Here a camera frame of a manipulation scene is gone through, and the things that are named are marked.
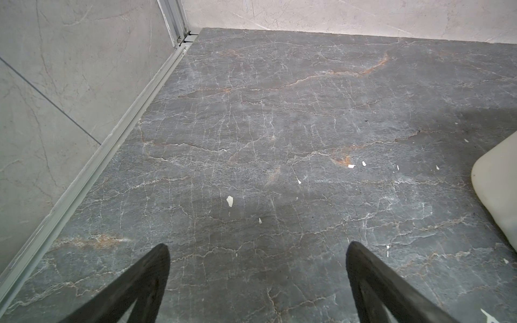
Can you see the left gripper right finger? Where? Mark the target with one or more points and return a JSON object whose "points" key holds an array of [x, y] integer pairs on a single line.
{"points": [[378, 289]]}

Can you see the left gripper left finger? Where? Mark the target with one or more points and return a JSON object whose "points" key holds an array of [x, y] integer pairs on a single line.
{"points": [[139, 289]]}

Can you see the white plastic bin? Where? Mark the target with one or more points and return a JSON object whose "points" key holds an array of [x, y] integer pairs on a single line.
{"points": [[494, 180]]}

